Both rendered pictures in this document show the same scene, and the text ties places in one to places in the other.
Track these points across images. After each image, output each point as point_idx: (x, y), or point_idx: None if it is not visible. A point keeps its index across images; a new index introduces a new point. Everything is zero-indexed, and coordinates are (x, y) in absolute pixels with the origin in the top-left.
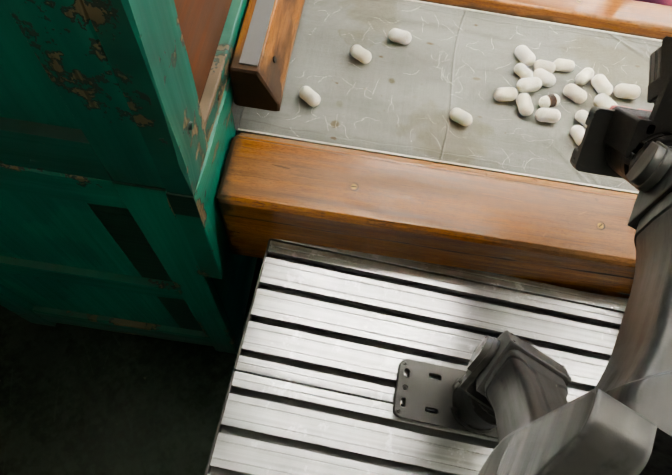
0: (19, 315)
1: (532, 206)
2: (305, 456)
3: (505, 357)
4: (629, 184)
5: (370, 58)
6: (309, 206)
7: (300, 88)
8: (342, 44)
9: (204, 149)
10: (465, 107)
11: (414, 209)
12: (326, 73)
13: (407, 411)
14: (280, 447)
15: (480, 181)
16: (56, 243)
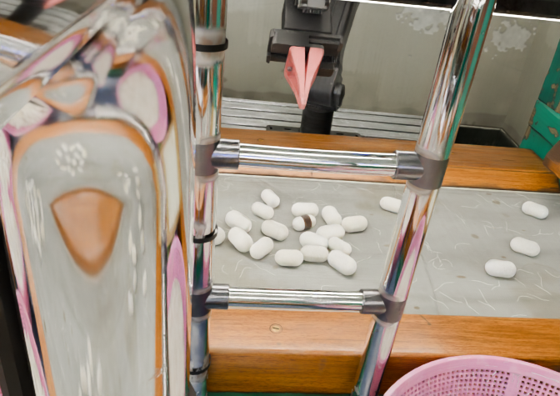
0: None
1: (316, 147)
2: (395, 129)
3: (339, 66)
4: (219, 178)
5: (512, 240)
6: (472, 145)
7: (547, 209)
8: (552, 265)
9: (555, 103)
10: (389, 220)
11: (402, 145)
12: (540, 237)
13: (352, 133)
14: (408, 131)
15: None
16: None
